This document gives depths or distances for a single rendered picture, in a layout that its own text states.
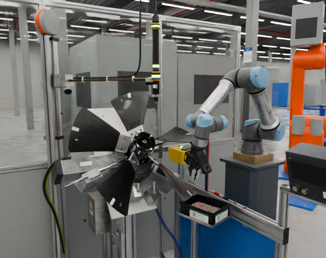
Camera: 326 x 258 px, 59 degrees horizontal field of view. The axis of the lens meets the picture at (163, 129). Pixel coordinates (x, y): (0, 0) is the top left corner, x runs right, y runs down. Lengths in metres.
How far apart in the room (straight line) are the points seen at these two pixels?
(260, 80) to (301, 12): 3.72
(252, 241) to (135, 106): 0.94
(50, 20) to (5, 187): 1.08
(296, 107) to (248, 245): 3.97
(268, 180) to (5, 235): 1.74
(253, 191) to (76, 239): 1.31
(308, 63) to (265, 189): 3.54
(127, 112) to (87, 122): 0.27
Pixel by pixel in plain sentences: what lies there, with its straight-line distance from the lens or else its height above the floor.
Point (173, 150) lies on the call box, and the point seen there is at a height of 1.06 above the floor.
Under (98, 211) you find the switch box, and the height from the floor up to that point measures 0.77.
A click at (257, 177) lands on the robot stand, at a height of 0.93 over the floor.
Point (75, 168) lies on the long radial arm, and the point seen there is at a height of 1.10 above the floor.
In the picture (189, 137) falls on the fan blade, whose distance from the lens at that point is 1.64.
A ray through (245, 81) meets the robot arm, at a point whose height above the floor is 1.52.
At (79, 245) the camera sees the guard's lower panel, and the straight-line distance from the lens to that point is 2.37.
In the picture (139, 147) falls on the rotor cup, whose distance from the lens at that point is 1.41.
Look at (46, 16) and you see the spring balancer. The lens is 1.92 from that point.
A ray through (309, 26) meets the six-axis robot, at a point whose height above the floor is 2.41.
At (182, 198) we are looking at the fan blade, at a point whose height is 0.97.
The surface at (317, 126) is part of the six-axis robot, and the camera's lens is 5.09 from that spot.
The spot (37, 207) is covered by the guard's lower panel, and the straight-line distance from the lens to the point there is 2.18.
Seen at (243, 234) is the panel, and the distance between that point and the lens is 1.68.
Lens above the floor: 1.49
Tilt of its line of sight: 8 degrees down
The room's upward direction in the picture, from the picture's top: straight up
